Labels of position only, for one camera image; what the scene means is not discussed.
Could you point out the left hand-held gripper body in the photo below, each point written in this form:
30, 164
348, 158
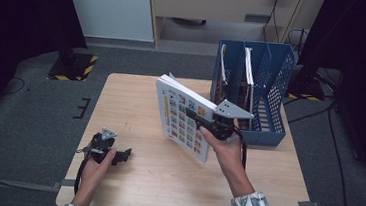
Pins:
100, 146

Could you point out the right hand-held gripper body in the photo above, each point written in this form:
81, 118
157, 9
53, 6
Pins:
224, 126

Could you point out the thick white picture book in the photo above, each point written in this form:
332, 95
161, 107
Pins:
172, 122

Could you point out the blue plastic file rack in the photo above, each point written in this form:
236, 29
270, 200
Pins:
268, 139

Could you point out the maroon magazine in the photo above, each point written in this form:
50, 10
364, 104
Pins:
223, 63

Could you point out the person's right hand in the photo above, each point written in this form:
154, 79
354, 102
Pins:
230, 154

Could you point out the person's left hand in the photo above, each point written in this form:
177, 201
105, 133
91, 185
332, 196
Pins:
92, 178

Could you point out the grey tape piece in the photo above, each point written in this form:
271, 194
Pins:
309, 205
63, 183

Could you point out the black yellow striped stand base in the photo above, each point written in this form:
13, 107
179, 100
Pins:
73, 68
306, 87

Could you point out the beige wooden desk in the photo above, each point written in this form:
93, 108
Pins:
213, 2

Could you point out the white cabinet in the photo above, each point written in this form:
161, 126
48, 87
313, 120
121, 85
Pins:
112, 6

